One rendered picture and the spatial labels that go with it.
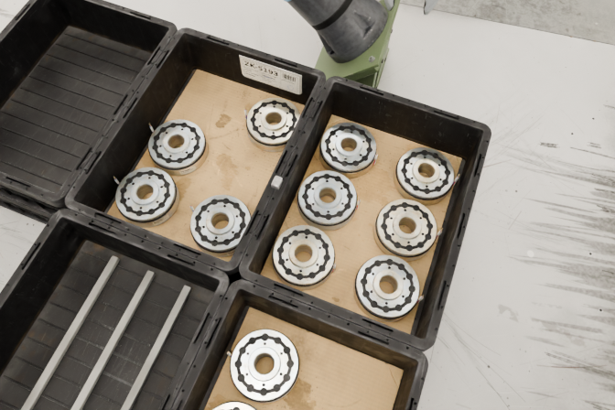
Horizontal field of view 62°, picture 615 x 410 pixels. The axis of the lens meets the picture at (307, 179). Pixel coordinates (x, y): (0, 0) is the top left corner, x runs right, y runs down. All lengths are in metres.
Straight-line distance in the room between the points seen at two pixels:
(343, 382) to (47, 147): 0.68
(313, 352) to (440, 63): 0.76
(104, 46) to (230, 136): 0.35
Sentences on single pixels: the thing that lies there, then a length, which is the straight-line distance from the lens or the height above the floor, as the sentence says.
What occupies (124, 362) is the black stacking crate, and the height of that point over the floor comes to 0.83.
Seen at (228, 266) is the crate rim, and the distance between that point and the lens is 0.77.
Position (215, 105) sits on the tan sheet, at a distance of 1.03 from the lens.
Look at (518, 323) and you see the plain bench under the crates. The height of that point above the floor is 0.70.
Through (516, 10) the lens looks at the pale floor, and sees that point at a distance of 2.54.
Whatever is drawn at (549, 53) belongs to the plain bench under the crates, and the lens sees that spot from 1.40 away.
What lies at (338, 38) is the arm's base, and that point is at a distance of 1.07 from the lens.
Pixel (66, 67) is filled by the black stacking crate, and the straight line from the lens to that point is 1.17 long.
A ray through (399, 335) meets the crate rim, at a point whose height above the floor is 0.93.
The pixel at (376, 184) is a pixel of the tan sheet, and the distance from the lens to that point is 0.94.
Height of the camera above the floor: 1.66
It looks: 63 degrees down
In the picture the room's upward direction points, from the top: 2 degrees clockwise
